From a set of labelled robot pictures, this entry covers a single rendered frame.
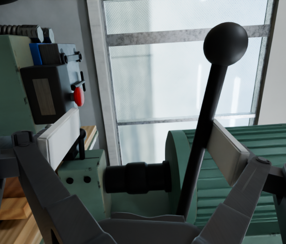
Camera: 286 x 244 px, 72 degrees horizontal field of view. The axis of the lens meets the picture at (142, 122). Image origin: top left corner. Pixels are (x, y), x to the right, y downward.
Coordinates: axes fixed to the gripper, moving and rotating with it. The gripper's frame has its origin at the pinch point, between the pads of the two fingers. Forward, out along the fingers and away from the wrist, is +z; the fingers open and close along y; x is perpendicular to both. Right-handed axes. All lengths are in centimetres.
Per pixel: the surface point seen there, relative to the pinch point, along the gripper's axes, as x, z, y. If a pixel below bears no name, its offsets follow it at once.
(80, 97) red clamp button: -0.2, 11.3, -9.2
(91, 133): -19.1, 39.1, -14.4
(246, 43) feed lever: 8.5, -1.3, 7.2
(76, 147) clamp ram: -10.0, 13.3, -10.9
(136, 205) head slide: -24.6, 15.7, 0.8
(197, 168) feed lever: -3.5, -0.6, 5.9
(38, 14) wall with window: 23, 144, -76
